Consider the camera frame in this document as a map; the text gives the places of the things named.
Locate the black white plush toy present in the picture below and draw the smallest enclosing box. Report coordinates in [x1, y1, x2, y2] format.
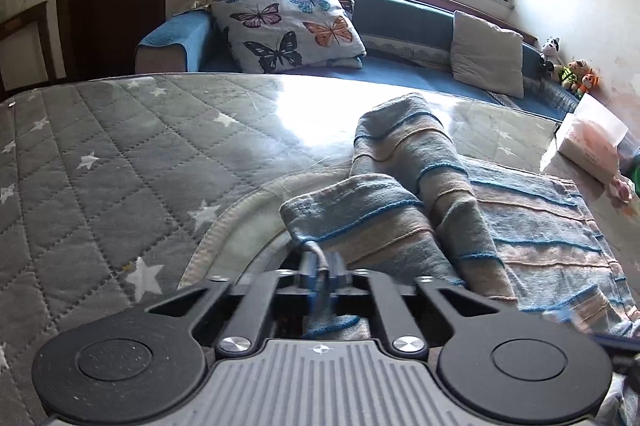
[540, 38, 563, 81]

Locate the yellow plush toy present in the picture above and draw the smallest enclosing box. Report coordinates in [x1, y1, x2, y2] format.
[555, 60, 591, 94]

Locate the beige cushion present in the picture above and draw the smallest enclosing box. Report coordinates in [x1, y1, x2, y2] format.
[450, 10, 524, 99]

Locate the white tissue box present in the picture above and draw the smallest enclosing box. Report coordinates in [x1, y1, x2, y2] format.
[555, 94, 628, 186]

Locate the butterfly print pillow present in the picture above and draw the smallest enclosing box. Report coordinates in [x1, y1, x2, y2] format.
[212, 0, 367, 74]

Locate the striped blue pink sweater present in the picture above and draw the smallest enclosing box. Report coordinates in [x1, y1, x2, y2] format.
[280, 95, 639, 337]

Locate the green plastic bowl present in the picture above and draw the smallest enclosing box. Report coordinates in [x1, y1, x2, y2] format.
[624, 152, 640, 197]

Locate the dark wooden side table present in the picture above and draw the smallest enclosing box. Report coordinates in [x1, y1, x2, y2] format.
[1, 2, 56, 93]

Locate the blue sofa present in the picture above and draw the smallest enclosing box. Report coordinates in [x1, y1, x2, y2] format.
[134, 0, 578, 121]

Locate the orange plush toy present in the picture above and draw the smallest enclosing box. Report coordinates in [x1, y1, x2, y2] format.
[577, 70, 600, 99]

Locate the grey quilted star tablecloth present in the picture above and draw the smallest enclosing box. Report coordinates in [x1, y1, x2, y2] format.
[0, 72, 640, 426]

